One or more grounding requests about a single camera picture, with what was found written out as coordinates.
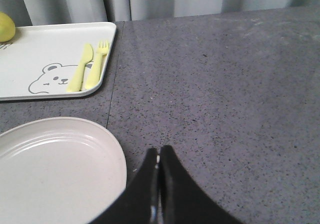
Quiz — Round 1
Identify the grey curtain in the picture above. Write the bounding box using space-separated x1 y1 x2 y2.
0 0 320 27

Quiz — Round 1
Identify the yellow plastic knife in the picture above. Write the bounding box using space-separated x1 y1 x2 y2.
66 43 94 93

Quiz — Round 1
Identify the white round plate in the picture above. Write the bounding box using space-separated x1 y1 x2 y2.
0 117 127 224

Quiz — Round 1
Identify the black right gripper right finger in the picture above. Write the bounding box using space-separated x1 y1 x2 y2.
160 145 241 224

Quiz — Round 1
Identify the right yellow lemon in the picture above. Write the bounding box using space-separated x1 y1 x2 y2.
0 12 16 42

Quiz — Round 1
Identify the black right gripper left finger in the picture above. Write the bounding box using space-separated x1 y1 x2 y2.
91 148 159 224

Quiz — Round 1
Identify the white bear tray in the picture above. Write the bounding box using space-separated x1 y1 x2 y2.
0 22 117 101

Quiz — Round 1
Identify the yellow plastic fork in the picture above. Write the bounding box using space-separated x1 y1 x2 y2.
84 40 109 90

